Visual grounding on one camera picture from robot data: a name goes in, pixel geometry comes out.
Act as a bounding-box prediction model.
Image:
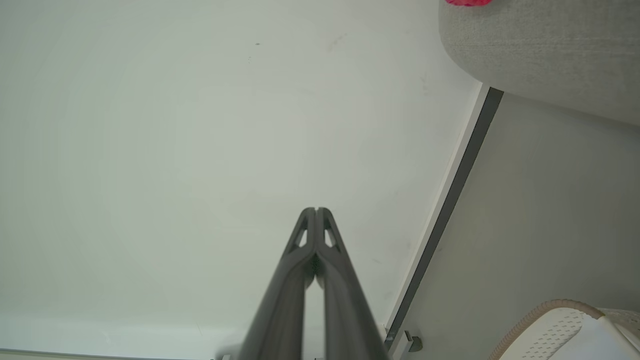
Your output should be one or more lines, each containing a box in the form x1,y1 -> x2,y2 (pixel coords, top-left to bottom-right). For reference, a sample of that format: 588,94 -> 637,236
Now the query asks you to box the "black white baseboard strip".
384,84 -> 505,352

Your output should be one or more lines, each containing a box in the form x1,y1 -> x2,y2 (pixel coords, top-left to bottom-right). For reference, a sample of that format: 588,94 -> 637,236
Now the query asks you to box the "grey fabric sofa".
438,0 -> 640,127

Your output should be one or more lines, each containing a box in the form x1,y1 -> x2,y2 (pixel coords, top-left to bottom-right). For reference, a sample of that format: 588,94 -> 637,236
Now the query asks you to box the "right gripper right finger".
316,207 -> 392,360

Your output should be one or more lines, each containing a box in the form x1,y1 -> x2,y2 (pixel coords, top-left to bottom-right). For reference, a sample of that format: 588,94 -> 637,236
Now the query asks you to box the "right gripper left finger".
239,207 -> 317,360

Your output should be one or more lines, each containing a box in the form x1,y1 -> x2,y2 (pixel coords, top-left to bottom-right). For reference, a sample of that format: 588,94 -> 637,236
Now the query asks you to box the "white perforated laundry basket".
487,299 -> 640,360

